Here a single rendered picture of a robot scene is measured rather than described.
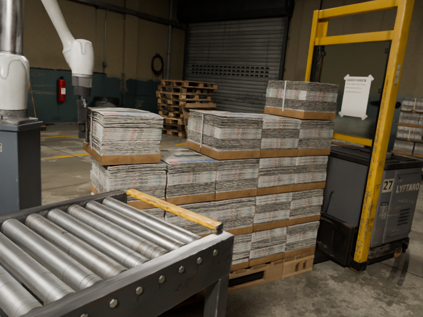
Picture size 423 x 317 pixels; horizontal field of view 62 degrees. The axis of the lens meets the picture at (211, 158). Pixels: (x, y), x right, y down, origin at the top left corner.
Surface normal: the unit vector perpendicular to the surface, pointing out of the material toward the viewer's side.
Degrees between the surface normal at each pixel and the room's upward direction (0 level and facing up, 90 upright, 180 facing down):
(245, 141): 90
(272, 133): 90
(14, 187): 90
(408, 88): 90
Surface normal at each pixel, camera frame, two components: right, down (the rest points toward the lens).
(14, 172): -0.04, 0.20
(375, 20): -0.64, 0.11
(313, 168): 0.52, 0.21
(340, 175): -0.86, 0.04
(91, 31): 0.76, 0.19
